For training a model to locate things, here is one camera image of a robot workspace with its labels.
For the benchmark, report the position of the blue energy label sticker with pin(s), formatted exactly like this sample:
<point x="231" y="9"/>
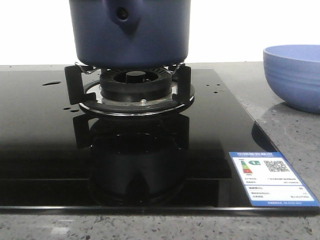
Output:
<point x="270" y="181"/>

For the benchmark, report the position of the black pot support grate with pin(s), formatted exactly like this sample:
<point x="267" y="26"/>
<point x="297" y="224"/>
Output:
<point x="89" y="97"/>

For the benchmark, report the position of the black glass gas cooktop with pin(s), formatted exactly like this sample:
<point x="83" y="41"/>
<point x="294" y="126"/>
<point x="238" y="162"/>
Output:
<point x="55" y="159"/>

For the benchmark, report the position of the black gas burner head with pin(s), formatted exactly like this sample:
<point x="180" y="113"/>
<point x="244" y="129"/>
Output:
<point x="125" y="85"/>

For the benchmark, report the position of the dark blue cooking pot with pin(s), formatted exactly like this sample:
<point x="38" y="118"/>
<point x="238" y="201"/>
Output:
<point x="131" y="33"/>

